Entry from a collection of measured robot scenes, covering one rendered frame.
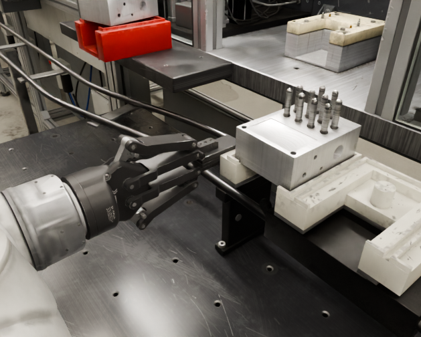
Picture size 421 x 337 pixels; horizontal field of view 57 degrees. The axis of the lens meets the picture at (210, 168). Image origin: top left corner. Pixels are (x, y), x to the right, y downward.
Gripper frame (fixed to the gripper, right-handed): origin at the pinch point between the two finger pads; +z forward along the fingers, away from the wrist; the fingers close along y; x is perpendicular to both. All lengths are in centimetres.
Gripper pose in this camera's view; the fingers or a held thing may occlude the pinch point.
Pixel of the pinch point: (215, 150)
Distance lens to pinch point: 53.1
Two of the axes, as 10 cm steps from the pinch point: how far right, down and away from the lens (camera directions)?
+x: -6.3, -4.3, 6.5
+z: 7.8, -3.4, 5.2
